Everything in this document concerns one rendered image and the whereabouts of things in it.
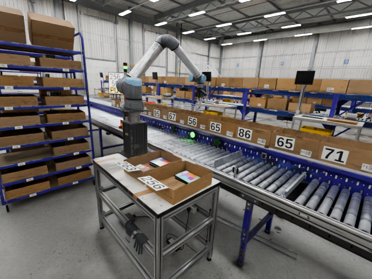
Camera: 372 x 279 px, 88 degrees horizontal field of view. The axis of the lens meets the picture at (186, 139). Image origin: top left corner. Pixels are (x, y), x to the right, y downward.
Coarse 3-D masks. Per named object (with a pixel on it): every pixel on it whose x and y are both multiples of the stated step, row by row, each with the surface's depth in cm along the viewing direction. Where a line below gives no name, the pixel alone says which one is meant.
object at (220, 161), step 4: (236, 152) 193; (240, 152) 199; (228, 156) 183; (232, 156) 189; (236, 156) 195; (240, 156) 201; (216, 160) 170; (220, 160) 175; (224, 160) 179; (228, 160) 185; (232, 160) 191; (216, 164) 172; (220, 164) 176
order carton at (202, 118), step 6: (186, 114) 261; (192, 114) 271; (198, 114) 280; (204, 114) 275; (210, 114) 268; (186, 120) 263; (198, 120) 247; (204, 120) 240; (192, 126) 257; (198, 126) 249
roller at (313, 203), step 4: (324, 184) 148; (328, 184) 150; (320, 188) 142; (324, 188) 143; (316, 192) 137; (320, 192) 136; (324, 192) 140; (312, 196) 134; (316, 196) 131; (320, 196) 132; (312, 200) 126; (316, 200) 126; (308, 204) 122; (312, 204) 122; (316, 204) 124; (312, 208) 119
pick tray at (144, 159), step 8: (152, 152) 170; (160, 152) 176; (128, 160) 154; (136, 160) 159; (144, 160) 166; (152, 160) 172; (168, 160) 171; (176, 160) 164; (152, 168) 158; (160, 168) 142; (136, 176) 140; (144, 176) 134
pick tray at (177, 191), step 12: (168, 168) 144; (180, 168) 154; (192, 168) 151; (204, 168) 142; (168, 180) 140; (204, 180) 132; (156, 192) 124; (168, 192) 115; (180, 192) 116; (192, 192) 125
